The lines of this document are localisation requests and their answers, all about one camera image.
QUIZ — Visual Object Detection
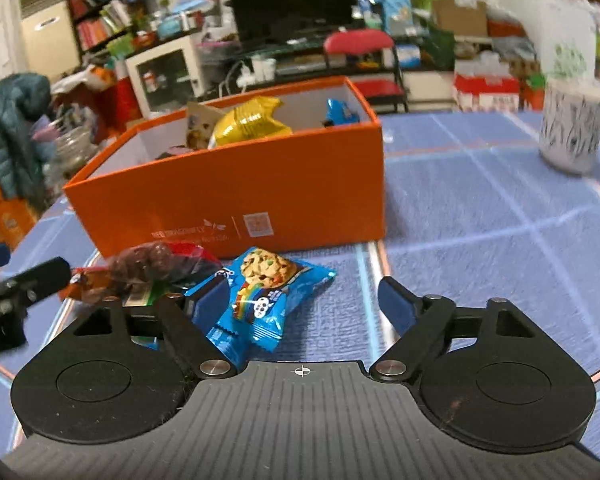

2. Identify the red white gift box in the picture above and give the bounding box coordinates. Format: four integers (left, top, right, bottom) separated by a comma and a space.
453, 61, 520, 112

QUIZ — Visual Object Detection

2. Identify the red dates clear bag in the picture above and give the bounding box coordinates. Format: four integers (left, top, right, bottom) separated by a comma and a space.
66, 242, 222, 304

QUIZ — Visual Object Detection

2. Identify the white chest freezer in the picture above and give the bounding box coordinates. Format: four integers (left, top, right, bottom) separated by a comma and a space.
498, 0, 596, 79

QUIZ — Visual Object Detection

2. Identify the green cracker pack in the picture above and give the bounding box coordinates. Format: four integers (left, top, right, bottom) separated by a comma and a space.
123, 284, 166, 351

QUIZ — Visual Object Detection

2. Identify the white air conditioner unit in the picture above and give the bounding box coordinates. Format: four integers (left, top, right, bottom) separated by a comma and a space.
18, 0, 81, 81

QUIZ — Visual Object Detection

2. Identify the white patterned mug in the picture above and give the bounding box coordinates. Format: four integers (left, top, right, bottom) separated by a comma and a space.
539, 78, 600, 176

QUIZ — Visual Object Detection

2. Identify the brown cardboard box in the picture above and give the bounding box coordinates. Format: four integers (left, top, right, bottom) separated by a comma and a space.
431, 0, 488, 37

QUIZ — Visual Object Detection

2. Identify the white glass door cabinet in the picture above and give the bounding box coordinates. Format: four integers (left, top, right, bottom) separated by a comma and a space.
125, 34, 208, 118

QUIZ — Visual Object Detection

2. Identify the red folding chair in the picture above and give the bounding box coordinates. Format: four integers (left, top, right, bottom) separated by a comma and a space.
323, 28, 408, 112

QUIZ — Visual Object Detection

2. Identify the dark bookshelf with books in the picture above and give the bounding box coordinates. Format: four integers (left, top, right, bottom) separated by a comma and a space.
54, 0, 157, 57

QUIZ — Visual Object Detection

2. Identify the beige black snack bar pack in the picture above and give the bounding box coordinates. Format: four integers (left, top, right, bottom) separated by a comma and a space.
185, 102, 225, 151

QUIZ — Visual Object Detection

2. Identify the yellow foil snack bag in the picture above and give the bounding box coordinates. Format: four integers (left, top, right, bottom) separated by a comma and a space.
209, 96, 292, 148

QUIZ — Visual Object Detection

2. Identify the orange cardboard box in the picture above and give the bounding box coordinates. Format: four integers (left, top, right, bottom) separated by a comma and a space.
65, 77, 386, 258

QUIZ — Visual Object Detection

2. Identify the blue cookie pack rainbow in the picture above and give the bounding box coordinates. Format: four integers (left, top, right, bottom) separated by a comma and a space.
185, 247, 336, 370

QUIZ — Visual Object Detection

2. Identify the teal puffer jacket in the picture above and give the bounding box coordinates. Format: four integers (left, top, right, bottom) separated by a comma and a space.
0, 73, 52, 209

